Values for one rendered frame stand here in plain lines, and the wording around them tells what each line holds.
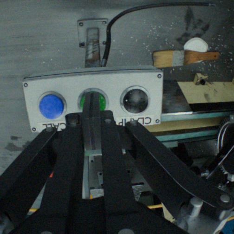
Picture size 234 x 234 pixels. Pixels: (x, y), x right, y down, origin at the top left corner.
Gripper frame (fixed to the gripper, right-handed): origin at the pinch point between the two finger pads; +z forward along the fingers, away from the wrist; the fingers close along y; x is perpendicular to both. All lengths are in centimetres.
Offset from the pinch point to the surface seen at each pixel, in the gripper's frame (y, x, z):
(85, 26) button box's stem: -1.6, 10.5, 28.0
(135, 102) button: 4.8, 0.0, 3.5
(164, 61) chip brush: 18.4, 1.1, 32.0
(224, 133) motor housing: 38, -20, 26
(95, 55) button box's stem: 0.5, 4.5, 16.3
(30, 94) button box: -7.5, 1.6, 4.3
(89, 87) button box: -0.3, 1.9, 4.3
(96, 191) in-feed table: -4, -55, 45
